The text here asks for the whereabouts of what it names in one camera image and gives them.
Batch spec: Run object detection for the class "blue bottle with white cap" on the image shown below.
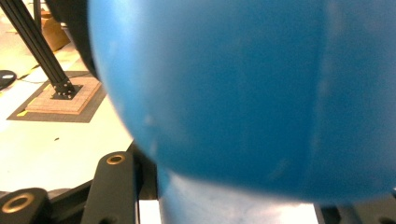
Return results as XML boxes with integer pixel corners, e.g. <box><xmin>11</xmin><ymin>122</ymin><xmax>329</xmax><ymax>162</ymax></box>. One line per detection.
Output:
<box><xmin>87</xmin><ymin>0</ymin><xmax>396</xmax><ymax>224</ymax></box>

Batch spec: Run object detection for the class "black metal stand post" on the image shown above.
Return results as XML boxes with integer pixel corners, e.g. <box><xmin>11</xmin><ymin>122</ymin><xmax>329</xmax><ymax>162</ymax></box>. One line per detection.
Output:
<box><xmin>0</xmin><ymin>0</ymin><xmax>84</xmax><ymax>101</ymax></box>

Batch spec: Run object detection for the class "brown cardboard box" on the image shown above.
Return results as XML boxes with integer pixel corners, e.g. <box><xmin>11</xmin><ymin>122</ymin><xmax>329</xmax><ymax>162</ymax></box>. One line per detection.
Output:
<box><xmin>39</xmin><ymin>10</ymin><xmax>72</xmax><ymax>53</ymax></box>

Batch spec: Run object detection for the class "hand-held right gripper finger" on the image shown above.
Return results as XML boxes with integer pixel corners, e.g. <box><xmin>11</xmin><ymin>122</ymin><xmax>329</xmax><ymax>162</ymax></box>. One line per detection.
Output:
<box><xmin>132</xmin><ymin>140</ymin><xmax>159</xmax><ymax>201</ymax></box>

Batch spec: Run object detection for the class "wooden base plate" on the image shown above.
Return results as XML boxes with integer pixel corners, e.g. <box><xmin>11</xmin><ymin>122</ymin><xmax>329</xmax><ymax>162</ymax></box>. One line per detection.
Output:
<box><xmin>24</xmin><ymin>76</ymin><xmax>103</xmax><ymax>116</ymax></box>

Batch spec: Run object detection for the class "brown square base plate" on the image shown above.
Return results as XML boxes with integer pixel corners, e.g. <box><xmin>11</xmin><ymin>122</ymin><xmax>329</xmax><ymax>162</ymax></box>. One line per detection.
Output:
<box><xmin>6</xmin><ymin>70</ymin><xmax>108</xmax><ymax>124</ymax></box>

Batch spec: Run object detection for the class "black round disc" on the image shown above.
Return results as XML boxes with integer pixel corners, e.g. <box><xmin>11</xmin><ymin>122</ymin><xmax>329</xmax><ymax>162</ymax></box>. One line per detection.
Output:
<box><xmin>0</xmin><ymin>69</ymin><xmax>18</xmax><ymax>91</ymax></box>

